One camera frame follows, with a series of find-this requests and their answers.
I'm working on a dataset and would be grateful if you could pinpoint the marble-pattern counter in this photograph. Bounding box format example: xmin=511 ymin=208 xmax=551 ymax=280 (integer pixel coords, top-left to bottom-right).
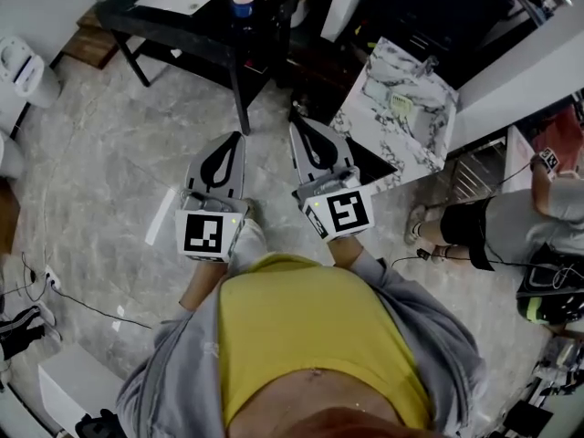
xmin=329 ymin=36 xmax=461 ymax=187

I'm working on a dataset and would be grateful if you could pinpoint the wooden step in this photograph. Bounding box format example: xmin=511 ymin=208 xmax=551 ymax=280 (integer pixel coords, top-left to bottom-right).
xmin=60 ymin=8 xmax=120 ymax=70

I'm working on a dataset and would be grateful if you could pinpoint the person's yellow top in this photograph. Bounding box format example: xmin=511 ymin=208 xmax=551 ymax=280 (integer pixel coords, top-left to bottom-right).
xmin=217 ymin=252 xmax=433 ymax=431

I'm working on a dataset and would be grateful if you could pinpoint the person's right forearm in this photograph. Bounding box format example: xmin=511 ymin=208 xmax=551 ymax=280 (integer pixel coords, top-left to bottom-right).
xmin=325 ymin=236 xmax=367 ymax=269

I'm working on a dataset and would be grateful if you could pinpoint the black floor cable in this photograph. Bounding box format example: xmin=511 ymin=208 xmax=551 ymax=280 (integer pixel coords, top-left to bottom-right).
xmin=54 ymin=285 xmax=153 ymax=331

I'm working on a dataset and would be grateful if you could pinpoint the metal wire rack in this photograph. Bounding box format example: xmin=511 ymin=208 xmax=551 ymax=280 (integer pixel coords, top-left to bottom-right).
xmin=450 ymin=138 xmax=508 ymax=201

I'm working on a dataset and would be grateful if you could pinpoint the white trash bin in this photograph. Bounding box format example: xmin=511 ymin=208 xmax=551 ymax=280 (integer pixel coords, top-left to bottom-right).
xmin=0 ymin=34 xmax=63 ymax=110

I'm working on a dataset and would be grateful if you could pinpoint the yellow-green soap tray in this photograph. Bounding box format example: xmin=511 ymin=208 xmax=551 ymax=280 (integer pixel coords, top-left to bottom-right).
xmin=389 ymin=92 xmax=414 ymax=114

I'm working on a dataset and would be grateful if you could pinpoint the black vanity table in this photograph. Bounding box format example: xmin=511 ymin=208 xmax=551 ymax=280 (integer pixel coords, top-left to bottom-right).
xmin=92 ymin=0 xmax=303 ymax=137

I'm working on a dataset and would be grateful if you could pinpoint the black cabinet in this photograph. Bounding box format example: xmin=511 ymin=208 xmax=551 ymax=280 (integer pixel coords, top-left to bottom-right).
xmin=364 ymin=0 xmax=540 ymax=91

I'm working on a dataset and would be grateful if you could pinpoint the white box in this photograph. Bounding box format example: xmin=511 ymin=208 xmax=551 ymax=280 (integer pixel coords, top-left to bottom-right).
xmin=37 ymin=341 xmax=130 ymax=438

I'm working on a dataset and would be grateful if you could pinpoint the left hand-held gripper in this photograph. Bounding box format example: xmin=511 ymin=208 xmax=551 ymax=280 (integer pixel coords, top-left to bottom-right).
xmin=174 ymin=130 xmax=250 ymax=264

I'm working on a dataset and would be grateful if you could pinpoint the person's left forearm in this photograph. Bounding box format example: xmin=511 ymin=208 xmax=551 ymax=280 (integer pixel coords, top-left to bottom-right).
xmin=179 ymin=256 xmax=230 ymax=312

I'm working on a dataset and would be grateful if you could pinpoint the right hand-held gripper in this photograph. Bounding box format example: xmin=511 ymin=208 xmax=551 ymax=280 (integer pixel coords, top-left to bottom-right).
xmin=288 ymin=117 xmax=376 ymax=245

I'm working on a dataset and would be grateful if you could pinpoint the brown wooden cabinet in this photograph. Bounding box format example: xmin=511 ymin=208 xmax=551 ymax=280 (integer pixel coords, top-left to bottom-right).
xmin=0 ymin=177 xmax=22 ymax=257

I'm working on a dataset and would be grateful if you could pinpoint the person's white trouser leg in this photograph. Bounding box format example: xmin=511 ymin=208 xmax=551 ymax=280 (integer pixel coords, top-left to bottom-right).
xmin=230 ymin=219 xmax=266 ymax=273

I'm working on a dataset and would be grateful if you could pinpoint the person's grey jacket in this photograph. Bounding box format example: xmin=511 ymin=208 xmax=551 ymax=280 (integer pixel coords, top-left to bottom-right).
xmin=115 ymin=247 xmax=487 ymax=438

